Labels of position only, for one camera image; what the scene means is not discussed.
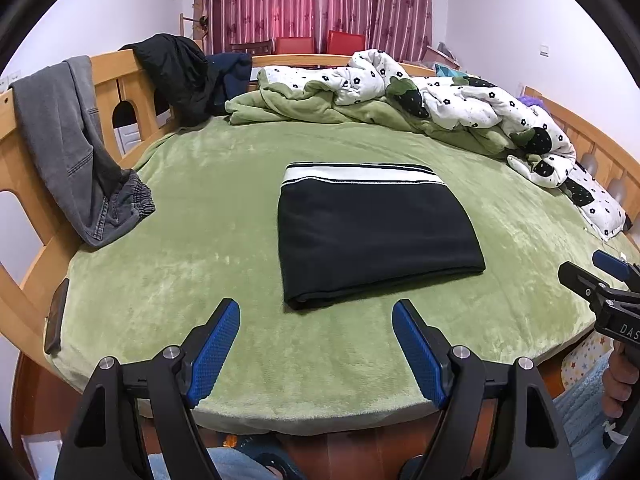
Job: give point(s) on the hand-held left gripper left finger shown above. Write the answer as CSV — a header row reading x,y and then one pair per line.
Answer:
x,y
215,350

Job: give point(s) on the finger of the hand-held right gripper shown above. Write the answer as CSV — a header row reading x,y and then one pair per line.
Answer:
x,y
612,264
580,280

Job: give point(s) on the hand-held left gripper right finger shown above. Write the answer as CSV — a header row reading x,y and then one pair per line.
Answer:
x,y
417,350

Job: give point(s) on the black pants with white stripe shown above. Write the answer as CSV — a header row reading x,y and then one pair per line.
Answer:
x,y
370,240

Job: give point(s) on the light blue fleece pajama pants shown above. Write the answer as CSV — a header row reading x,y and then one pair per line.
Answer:
x,y
585,425

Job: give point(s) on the person's right hand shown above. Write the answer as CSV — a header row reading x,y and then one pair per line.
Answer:
x,y
620,385

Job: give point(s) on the star printed cloth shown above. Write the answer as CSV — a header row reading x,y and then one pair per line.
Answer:
x,y
582,360

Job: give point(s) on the flower print pillow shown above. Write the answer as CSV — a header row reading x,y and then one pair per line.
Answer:
x,y
600,205

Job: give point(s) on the dark slipper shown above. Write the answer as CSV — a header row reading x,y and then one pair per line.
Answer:
x,y
260,446

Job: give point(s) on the green fleece bed cover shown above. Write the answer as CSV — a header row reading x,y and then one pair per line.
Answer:
x,y
200,210

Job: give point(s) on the black phone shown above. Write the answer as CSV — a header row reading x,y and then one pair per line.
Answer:
x,y
56,315

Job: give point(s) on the purple cloth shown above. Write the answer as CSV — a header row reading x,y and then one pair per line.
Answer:
x,y
534,102

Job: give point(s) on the white box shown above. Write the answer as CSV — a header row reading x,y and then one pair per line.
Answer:
x,y
42,455

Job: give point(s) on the white flower print quilt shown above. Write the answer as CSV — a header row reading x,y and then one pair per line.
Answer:
x,y
465,105

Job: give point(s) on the teal cloth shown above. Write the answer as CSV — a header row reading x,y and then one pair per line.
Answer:
x,y
450,72

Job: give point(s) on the crumpled green blanket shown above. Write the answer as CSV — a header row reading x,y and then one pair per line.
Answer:
x,y
295,105

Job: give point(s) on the grey jeans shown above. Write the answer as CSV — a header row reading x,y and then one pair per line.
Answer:
x,y
55,125

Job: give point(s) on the navy garment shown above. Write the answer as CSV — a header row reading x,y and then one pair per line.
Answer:
x,y
232,72

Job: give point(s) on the black jacket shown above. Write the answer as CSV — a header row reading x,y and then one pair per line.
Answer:
x,y
175,70

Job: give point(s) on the red chair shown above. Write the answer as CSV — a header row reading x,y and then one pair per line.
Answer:
x,y
345,42
294,46

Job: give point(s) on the wooden coat rack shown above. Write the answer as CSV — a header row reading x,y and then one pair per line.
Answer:
x,y
197,25

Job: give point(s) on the pink patterned curtain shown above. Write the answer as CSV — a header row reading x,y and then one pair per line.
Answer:
x,y
375,5
255,5

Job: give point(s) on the wooden chair frame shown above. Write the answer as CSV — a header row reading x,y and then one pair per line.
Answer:
x,y
442,55

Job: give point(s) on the wooden bed frame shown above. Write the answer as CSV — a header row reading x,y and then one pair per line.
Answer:
x,y
107,66

